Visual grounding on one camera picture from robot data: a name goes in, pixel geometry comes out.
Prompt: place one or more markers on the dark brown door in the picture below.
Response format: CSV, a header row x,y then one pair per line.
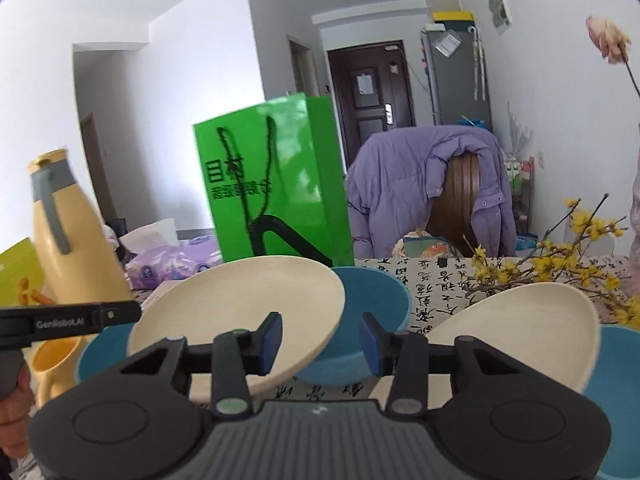
x,y
370,110

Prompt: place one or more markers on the floral chair cushion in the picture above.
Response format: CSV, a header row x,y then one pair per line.
x,y
430,247

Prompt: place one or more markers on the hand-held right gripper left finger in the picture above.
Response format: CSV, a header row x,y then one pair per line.
x,y
269,347

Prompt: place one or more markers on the green paper bag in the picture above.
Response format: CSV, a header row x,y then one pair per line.
x,y
290,160

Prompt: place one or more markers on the cream round plate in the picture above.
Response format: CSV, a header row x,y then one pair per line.
x,y
530,320
225,300

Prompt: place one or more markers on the grey refrigerator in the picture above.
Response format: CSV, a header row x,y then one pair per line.
x,y
457,85

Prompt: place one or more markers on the wooden chair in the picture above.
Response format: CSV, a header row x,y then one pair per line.
x,y
455,200

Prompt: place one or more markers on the purple padded jacket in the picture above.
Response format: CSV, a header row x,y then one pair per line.
x,y
400,175

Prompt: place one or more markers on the blue plate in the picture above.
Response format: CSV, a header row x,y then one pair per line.
x,y
100,360

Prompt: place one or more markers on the purple tissue pack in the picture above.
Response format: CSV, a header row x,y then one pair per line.
x,y
165,260

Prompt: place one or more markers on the metal shelf rack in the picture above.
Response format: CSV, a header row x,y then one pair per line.
x,y
520,195

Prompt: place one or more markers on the pink dried flower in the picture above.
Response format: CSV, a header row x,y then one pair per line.
x,y
607,37

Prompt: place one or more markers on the yellow mug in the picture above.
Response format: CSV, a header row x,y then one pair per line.
x,y
55,370

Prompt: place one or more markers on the yellow box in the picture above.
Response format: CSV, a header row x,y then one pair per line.
x,y
452,16

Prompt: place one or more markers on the pink textured vase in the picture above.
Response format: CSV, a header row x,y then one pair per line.
x,y
636,220

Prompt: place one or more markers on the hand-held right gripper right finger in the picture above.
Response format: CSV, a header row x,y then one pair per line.
x,y
370,347

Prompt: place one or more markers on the calligraphy print tablecloth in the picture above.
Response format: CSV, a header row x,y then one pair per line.
x,y
440,280

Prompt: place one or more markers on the yellow thermos jug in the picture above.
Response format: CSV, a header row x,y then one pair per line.
x,y
75,240

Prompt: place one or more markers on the wall calendar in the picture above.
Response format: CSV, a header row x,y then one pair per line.
x,y
500,7

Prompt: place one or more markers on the blue bowl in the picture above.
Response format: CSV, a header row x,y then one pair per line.
x,y
617,385
372,292

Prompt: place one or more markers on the yellow flower branch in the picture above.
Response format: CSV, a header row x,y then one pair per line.
x,y
590,225

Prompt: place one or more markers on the person's left hand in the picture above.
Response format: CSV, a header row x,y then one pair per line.
x,y
12,425

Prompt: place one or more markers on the yellow-green snack packet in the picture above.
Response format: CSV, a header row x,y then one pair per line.
x,y
17,270

